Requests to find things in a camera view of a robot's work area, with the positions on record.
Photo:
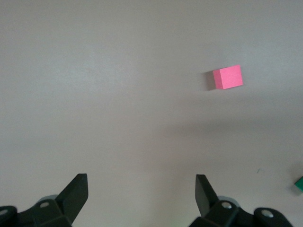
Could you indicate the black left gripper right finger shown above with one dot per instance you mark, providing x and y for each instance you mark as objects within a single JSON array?
[{"x": 206, "y": 201}]

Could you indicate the pink cube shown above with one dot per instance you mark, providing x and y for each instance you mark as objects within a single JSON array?
[{"x": 229, "y": 76}]

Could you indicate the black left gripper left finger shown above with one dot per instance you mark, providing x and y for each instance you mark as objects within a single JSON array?
[{"x": 71, "y": 201}]

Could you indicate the green cube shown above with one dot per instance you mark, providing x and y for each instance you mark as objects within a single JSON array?
[{"x": 300, "y": 183}]

